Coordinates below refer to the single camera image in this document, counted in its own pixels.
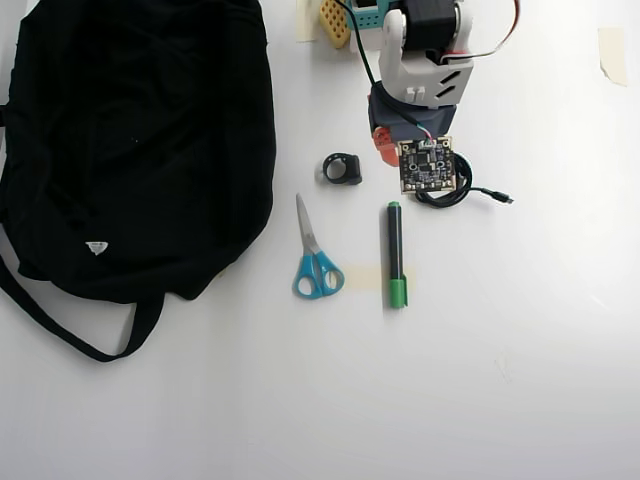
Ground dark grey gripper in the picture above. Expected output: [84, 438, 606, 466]
[367, 81, 458, 169]

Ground green capped black marker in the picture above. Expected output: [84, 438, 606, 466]
[385, 200, 410, 310]

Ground teal robot base part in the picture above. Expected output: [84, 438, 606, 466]
[344, 0, 389, 32]

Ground black fabric bag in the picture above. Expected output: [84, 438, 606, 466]
[0, 0, 279, 364]

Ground yellow perforated plastic part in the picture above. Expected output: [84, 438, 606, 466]
[318, 0, 352, 51]

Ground beige masking tape strip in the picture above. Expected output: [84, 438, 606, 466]
[597, 27, 629, 88]
[344, 264, 417, 293]
[295, 0, 322, 44]

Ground black plastic ring clip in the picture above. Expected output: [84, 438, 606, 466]
[321, 152, 363, 188]

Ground bare camera circuit board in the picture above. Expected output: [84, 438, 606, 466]
[397, 135, 458, 197]

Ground black coiled usb cable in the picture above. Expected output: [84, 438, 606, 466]
[412, 152, 515, 210]

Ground black green camera wire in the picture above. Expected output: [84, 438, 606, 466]
[333, 0, 435, 146]

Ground blue handled scissors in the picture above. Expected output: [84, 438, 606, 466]
[291, 193, 346, 301]

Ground red white servo wire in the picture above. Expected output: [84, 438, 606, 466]
[439, 0, 523, 65]

